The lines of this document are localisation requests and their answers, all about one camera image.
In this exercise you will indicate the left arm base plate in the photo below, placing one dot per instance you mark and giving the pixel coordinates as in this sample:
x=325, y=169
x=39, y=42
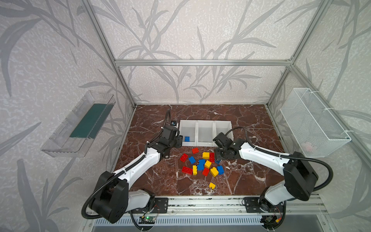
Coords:
x=156, y=205

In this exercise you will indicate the long red lego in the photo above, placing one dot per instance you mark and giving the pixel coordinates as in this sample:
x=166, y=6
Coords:
x=187, y=170

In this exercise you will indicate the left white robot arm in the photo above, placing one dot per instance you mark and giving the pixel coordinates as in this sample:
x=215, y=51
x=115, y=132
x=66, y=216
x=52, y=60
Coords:
x=112, y=197

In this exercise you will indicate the clear plastic wall shelf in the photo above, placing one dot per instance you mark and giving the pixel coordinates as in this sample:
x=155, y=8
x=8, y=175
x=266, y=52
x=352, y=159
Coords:
x=76, y=134

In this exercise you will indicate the aluminium front rail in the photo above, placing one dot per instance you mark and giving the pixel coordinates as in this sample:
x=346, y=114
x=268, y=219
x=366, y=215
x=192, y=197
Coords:
x=217, y=205

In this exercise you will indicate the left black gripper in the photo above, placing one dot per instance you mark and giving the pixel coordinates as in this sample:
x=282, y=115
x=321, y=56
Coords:
x=176, y=140

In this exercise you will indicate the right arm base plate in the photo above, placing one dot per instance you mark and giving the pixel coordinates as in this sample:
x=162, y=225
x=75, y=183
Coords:
x=253, y=205

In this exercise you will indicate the left white bin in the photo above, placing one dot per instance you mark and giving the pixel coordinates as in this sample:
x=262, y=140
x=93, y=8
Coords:
x=188, y=132

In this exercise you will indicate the blue lego left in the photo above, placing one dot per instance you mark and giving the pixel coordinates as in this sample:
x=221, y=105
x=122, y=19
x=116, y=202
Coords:
x=192, y=160

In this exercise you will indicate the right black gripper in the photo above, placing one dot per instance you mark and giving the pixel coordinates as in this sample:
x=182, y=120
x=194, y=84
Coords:
x=225, y=152

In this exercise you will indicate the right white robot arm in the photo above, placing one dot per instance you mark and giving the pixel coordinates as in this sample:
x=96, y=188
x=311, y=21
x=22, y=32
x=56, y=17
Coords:
x=300, y=178

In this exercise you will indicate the pink object in basket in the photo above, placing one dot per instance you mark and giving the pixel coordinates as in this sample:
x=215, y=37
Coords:
x=308, y=147

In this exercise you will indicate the white wire mesh basket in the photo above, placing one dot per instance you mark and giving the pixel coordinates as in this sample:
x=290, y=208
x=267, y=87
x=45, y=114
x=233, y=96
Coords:
x=311, y=121

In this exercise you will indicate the white bin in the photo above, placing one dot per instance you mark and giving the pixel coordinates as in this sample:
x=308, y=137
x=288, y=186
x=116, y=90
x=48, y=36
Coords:
x=205, y=133
x=220, y=126
x=188, y=132

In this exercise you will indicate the green circuit board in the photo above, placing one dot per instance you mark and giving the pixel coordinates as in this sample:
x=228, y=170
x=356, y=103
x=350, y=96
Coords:
x=147, y=220

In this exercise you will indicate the middle white bin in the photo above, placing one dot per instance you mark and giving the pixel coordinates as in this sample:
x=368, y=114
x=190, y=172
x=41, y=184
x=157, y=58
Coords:
x=205, y=133

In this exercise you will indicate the narrow yellow lego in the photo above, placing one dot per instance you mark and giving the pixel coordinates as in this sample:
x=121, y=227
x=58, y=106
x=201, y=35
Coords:
x=194, y=170

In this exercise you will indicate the blue lego lower right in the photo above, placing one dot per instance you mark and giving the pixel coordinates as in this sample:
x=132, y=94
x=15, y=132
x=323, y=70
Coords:
x=220, y=170

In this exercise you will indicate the blue lego stack center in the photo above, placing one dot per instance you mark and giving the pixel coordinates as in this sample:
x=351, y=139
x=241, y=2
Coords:
x=201, y=164

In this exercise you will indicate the right circuit board with wires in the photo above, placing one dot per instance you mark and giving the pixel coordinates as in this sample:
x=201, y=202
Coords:
x=271, y=223

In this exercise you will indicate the right white bin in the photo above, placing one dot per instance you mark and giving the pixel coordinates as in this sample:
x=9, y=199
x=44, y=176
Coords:
x=220, y=126

